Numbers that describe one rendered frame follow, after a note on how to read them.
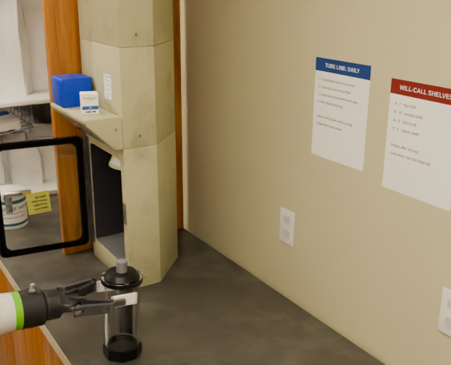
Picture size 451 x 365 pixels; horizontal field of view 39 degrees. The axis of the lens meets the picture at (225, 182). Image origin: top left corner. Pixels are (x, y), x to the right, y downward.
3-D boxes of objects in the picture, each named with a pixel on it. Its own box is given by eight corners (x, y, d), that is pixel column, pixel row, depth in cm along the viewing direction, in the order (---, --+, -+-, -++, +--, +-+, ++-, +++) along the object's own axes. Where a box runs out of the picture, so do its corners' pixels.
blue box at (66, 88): (82, 100, 210) (80, 72, 207) (93, 105, 202) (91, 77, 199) (53, 103, 205) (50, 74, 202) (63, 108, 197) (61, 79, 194)
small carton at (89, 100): (97, 110, 194) (95, 90, 193) (99, 113, 190) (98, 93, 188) (80, 111, 193) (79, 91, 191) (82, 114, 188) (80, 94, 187)
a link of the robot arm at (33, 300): (13, 321, 155) (24, 340, 148) (13, 278, 152) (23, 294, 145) (38, 317, 159) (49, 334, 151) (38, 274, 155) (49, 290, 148)
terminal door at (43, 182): (89, 243, 226) (82, 135, 213) (0, 258, 213) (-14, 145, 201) (89, 242, 226) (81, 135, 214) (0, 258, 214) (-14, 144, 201)
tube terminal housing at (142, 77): (155, 240, 242) (148, 35, 218) (197, 271, 216) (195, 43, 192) (93, 254, 229) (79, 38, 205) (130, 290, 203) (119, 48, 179)
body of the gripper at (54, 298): (48, 299, 149) (85, 292, 154) (37, 284, 156) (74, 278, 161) (48, 327, 151) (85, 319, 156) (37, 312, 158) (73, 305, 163)
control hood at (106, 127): (85, 128, 214) (83, 98, 211) (124, 150, 188) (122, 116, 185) (51, 132, 209) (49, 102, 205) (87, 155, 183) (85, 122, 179)
